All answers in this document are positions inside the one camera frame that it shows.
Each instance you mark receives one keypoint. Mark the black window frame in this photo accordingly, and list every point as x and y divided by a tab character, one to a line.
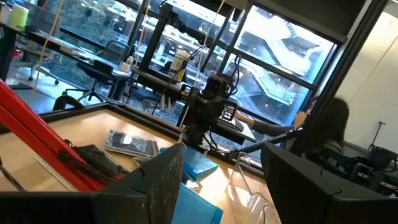
280	72

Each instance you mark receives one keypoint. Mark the black aluminium table frame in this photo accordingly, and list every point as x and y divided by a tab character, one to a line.
146	119

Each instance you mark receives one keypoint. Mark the small black desk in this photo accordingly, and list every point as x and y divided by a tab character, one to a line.
155	79

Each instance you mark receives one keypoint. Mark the person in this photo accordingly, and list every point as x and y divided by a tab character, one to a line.
329	124

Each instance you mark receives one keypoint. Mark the dark keyboard tray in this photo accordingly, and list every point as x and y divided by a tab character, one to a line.
236	130

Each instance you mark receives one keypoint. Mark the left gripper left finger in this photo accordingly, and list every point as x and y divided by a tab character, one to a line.
146	193

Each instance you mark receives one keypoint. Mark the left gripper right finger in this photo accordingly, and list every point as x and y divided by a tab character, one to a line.
311	199

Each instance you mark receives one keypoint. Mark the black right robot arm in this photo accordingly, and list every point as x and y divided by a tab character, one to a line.
199	135

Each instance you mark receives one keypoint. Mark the white cup yellow sleeve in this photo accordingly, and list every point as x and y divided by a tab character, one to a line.
179	62

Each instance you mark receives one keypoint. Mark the red desk lamp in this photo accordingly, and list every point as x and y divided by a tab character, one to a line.
31	124

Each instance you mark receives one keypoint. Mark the small white bottle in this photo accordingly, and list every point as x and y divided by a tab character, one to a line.
126	67

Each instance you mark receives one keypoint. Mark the long black desk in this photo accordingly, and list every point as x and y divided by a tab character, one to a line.
62	46

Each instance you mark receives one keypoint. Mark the black equipment pile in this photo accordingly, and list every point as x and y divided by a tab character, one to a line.
367	168

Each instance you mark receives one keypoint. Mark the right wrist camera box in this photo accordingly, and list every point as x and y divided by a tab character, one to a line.
217	85

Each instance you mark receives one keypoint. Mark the black office chair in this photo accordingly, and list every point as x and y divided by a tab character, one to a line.
115	51

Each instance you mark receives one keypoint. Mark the grey office chair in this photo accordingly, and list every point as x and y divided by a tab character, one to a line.
43	21

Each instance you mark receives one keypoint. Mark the yellow-green cylinder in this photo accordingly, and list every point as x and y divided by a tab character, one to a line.
18	17

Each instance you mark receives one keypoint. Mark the small black box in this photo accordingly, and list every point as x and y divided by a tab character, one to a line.
103	67

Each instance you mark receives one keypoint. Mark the clear plastic bin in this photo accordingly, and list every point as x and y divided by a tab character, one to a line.
245	199

